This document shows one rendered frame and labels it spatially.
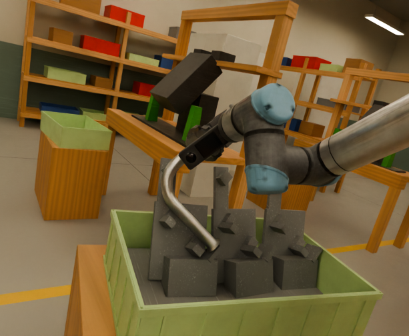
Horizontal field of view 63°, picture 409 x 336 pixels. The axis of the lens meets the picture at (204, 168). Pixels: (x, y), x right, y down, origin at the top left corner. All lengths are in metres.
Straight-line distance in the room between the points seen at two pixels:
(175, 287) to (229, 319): 0.19
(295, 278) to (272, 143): 0.55
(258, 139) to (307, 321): 0.45
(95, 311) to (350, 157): 0.65
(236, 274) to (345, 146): 0.46
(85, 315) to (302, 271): 0.60
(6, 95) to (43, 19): 1.43
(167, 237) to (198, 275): 0.13
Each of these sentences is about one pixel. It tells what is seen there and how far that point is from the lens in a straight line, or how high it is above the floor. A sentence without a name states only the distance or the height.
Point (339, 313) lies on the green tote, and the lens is 0.92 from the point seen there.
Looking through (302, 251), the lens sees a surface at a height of 0.95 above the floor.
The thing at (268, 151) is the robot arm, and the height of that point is 1.27.
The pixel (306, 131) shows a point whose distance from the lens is 6.53.
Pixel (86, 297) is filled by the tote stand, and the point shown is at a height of 0.79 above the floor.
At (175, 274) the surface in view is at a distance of 0.86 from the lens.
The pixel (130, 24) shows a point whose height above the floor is 2.02.
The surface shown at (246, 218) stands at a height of 1.01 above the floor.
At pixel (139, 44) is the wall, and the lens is 7.15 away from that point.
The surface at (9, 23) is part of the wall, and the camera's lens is 6.68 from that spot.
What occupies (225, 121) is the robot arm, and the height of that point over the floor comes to 1.29.
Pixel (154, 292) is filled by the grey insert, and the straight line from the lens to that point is 0.87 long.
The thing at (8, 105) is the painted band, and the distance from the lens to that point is 6.77.
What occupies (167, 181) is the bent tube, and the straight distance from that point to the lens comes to 0.85.
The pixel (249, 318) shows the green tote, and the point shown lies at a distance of 0.76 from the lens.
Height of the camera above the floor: 1.36
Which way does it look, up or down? 14 degrees down
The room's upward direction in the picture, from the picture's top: 13 degrees clockwise
